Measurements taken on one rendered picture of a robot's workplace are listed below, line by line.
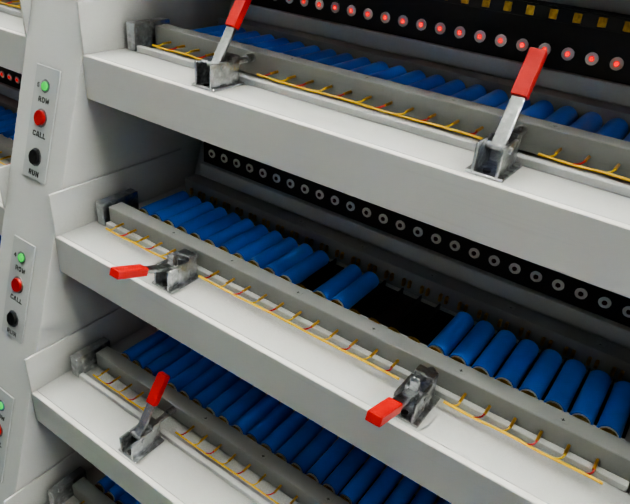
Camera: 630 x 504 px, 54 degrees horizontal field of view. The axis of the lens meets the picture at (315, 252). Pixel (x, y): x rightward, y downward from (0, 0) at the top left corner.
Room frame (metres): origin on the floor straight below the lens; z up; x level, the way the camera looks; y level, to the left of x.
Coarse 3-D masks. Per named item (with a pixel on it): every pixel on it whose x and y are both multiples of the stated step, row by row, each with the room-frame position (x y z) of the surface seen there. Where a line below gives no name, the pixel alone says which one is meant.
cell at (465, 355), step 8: (472, 328) 0.53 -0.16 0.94; (480, 328) 0.52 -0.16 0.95; (488, 328) 0.53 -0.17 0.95; (472, 336) 0.51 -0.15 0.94; (480, 336) 0.51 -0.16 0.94; (488, 336) 0.52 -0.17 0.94; (464, 344) 0.50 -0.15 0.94; (472, 344) 0.50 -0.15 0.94; (480, 344) 0.51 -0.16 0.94; (456, 352) 0.49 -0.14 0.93; (464, 352) 0.49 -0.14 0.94; (472, 352) 0.49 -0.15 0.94; (464, 360) 0.48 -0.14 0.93; (472, 360) 0.49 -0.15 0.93
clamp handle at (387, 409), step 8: (416, 384) 0.43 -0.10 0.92; (408, 392) 0.43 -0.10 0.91; (416, 392) 0.43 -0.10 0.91; (384, 400) 0.40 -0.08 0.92; (392, 400) 0.40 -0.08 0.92; (400, 400) 0.41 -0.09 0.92; (408, 400) 0.41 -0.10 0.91; (376, 408) 0.38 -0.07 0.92; (384, 408) 0.38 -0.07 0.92; (392, 408) 0.39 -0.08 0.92; (400, 408) 0.40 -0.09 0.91; (368, 416) 0.37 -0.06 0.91; (376, 416) 0.37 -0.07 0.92; (384, 416) 0.37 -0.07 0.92; (392, 416) 0.39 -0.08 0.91; (376, 424) 0.37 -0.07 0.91
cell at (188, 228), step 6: (216, 210) 0.68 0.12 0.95; (222, 210) 0.69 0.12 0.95; (198, 216) 0.67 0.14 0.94; (204, 216) 0.67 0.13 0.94; (210, 216) 0.67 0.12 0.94; (216, 216) 0.68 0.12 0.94; (222, 216) 0.68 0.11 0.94; (186, 222) 0.65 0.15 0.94; (192, 222) 0.65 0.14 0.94; (198, 222) 0.66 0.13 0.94; (204, 222) 0.66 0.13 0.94; (210, 222) 0.67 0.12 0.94; (186, 228) 0.64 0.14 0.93; (192, 228) 0.65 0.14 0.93; (198, 228) 0.65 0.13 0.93
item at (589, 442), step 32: (128, 224) 0.64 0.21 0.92; (160, 224) 0.63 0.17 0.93; (160, 256) 0.60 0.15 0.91; (224, 256) 0.58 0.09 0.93; (256, 288) 0.55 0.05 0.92; (288, 288) 0.54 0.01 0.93; (288, 320) 0.52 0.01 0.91; (320, 320) 0.52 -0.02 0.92; (352, 320) 0.51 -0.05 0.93; (384, 352) 0.49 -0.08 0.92; (416, 352) 0.47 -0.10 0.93; (448, 384) 0.46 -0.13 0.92; (480, 384) 0.45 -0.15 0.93; (480, 416) 0.43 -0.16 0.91; (512, 416) 0.43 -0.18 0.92; (544, 416) 0.42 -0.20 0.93; (576, 448) 0.41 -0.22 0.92; (608, 448) 0.40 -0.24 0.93
